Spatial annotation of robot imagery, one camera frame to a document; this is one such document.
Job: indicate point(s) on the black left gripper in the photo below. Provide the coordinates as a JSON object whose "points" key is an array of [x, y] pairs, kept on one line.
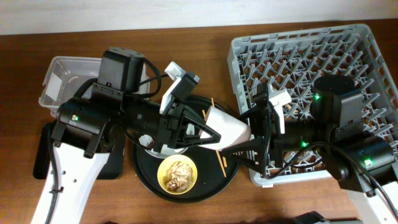
{"points": [[173, 125]]}

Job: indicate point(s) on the left wooden chopstick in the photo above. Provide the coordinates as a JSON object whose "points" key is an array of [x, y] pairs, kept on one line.
{"points": [[217, 152]]}

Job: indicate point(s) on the black object bottom edge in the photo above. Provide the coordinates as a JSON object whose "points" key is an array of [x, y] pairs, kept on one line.
{"points": [[309, 218]]}

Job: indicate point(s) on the food scraps in bowl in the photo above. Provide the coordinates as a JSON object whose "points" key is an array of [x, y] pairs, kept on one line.
{"points": [[178, 177]]}

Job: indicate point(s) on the round black serving tray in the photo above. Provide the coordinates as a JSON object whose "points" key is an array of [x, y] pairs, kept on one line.
{"points": [[211, 179]]}

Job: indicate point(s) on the grey dishwasher rack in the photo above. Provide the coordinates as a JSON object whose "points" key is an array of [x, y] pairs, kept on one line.
{"points": [[293, 60]]}

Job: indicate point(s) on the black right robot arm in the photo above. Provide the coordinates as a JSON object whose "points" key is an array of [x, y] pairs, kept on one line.
{"points": [[363, 164]]}

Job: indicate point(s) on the clear plastic storage bin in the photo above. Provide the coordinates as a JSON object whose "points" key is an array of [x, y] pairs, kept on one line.
{"points": [[77, 88]]}

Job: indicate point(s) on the gold foil wrapper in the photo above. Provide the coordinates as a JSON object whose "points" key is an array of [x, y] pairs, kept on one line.
{"points": [[151, 144]]}

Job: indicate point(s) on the yellow bowl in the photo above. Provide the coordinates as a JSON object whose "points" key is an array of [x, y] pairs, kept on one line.
{"points": [[166, 163]]}

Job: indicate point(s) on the black rectangular tray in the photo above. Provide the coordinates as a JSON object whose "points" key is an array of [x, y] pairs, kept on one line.
{"points": [[112, 169]]}

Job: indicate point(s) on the right wooden chopstick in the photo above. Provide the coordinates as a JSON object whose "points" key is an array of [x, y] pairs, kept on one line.
{"points": [[223, 158]]}

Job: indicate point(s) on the grey round plate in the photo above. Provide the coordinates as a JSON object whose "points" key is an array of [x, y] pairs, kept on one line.
{"points": [[165, 152]]}

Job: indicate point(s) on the pink plastic cup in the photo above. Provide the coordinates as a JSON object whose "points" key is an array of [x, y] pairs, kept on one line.
{"points": [[231, 130]]}

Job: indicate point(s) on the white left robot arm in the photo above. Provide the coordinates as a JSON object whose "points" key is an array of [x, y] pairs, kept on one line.
{"points": [[78, 150]]}

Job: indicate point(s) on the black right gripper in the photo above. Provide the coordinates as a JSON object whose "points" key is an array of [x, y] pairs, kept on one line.
{"points": [[257, 145]]}

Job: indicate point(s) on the wooden chopstick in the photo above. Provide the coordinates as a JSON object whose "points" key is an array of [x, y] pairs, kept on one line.
{"points": [[223, 158], [217, 152]]}

